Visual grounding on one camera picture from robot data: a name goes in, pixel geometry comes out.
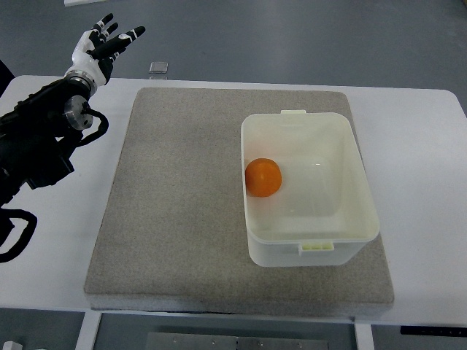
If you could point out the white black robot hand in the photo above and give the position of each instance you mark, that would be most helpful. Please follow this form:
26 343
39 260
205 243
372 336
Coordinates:
96 51

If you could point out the orange fruit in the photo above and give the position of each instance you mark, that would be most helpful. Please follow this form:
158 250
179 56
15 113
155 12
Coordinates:
263 177

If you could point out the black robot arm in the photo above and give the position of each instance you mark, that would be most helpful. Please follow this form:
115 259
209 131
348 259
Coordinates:
37 138

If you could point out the white plastic box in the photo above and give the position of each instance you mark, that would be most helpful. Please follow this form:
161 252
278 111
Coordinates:
323 213

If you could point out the small silver floor plate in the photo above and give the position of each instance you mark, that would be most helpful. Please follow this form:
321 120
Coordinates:
158 67

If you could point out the grey felt mat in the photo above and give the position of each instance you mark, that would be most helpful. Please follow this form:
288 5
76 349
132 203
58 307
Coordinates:
173 235

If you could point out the white table leg left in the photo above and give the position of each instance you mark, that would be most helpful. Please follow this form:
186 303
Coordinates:
88 331

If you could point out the white table leg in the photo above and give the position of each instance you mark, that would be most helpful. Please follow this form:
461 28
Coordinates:
364 336
88 331

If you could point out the small white block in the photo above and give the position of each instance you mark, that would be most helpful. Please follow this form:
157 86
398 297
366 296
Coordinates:
11 345

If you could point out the white table leg right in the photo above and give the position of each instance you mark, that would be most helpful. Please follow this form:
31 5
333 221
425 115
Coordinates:
364 336

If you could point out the black table control panel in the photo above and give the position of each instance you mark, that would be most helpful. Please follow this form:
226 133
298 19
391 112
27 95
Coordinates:
457 332

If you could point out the grey metal base plate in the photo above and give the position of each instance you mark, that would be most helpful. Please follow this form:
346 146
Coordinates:
166 340

